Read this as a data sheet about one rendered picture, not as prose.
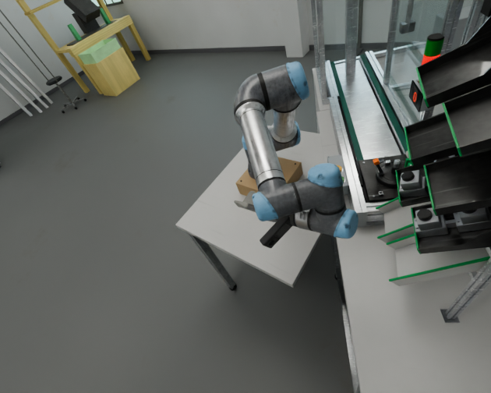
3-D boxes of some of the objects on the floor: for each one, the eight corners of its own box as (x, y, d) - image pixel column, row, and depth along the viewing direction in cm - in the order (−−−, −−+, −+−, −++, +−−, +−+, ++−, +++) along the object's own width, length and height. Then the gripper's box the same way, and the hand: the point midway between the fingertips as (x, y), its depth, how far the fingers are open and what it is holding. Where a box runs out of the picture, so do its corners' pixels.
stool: (78, 98, 596) (58, 72, 553) (90, 100, 566) (69, 73, 523) (57, 112, 572) (34, 86, 530) (68, 115, 542) (45, 87, 500)
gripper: (319, 210, 84) (270, 201, 98) (288, 185, 70) (235, 179, 84) (311, 235, 83) (262, 223, 96) (278, 216, 69) (226, 205, 82)
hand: (247, 210), depth 89 cm, fingers open, 14 cm apart
